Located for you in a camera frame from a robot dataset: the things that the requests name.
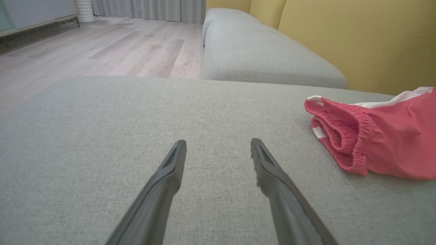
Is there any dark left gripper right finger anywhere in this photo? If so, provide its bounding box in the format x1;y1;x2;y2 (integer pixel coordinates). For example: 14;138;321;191
251;138;338;245

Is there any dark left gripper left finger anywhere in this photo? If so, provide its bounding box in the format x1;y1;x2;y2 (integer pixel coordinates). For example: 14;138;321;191
105;140;187;245

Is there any red shorts white side stripe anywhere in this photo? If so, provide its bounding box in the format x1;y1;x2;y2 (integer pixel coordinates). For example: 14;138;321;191
304;87;436;181

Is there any large grey sofa seat cushion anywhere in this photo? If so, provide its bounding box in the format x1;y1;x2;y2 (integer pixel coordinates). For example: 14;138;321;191
0;76;436;245

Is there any small grey sofa seat cushion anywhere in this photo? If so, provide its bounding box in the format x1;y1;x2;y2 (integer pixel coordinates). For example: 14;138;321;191
203;19;347;89

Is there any wide yellow sofa backrest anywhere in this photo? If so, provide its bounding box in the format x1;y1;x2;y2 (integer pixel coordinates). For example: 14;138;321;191
278;0;436;96

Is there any grey pleated curtain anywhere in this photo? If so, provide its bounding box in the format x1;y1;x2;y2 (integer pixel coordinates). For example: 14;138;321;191
91;0;206;24

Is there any narrow yellow sofa backrest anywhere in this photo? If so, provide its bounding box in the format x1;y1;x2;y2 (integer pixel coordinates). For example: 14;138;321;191
249;0;287;30

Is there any rounded grey sofa end cushion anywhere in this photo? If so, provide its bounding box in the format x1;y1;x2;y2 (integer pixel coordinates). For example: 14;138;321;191
202;7;263;46

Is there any white ribbed cylinder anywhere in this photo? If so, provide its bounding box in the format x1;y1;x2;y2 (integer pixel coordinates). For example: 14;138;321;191
76;0;96;23

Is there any short yellow sofa backrest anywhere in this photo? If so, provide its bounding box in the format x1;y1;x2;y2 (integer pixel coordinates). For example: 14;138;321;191
206;0;252;13

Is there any pale low cabinet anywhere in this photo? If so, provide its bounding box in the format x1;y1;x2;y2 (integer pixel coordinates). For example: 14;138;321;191
0;0;81;38

